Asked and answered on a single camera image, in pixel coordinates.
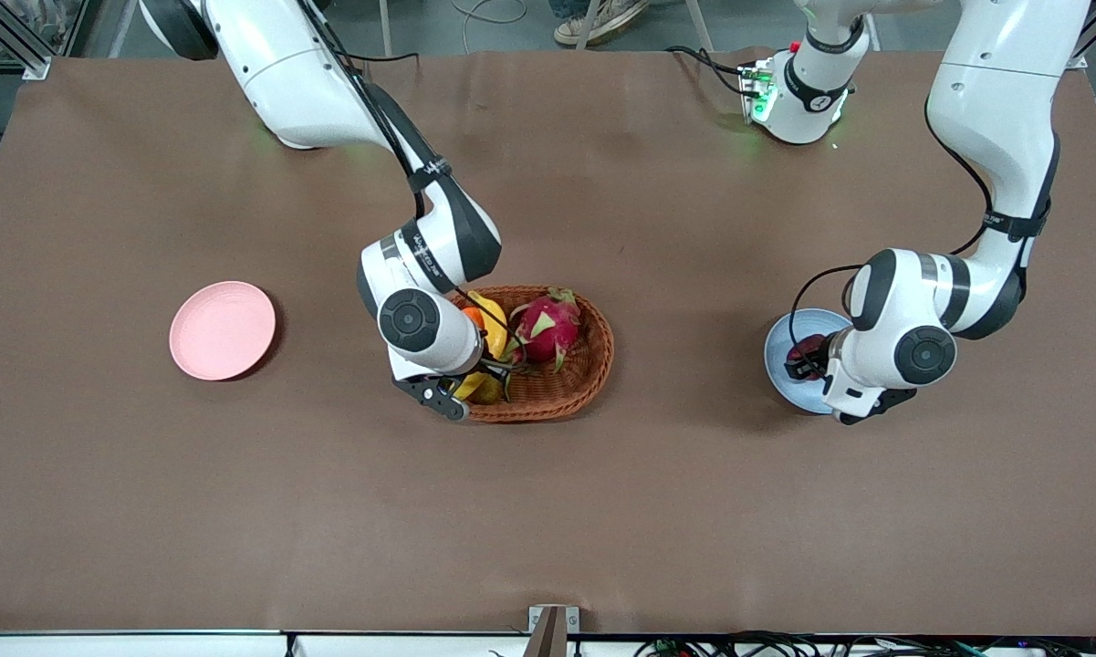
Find light blue round plate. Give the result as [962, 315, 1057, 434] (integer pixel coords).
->
[764, 308, 854, 416]

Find yellow fruit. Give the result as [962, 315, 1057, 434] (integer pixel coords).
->
[467, 290, 510, 360]

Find pink dragon fruit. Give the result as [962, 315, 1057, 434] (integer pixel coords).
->
[509, 287, 585, 373]

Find brown wicker basket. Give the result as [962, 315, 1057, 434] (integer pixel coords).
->
[447, 286, 616, 423]

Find pink round plate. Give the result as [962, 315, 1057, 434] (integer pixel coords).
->
[169, 281, 277, 381]

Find metal stand leg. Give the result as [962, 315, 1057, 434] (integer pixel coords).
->
[684, 0, 717, 53]
[575, 0, 605, 51]

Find worn sneaker shoe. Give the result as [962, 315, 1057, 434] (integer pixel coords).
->
[553, 0, 651, 47]

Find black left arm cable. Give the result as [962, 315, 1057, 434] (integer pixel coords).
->
[788, 91, 997, 380]

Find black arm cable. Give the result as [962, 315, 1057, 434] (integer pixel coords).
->
[297, 0, 526, 370]
[788, 91, 997, 380]

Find black cable bundle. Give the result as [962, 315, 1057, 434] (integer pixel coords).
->
[634, 631, 1096, 657]

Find metal table edge bracket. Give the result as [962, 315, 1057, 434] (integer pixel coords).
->
[527, 604, 581, 657]

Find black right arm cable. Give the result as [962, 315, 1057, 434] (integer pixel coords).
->
[297, 0, 526, 370]

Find white floor cable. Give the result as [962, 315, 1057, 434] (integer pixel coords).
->
[450, 0, 530, 26]

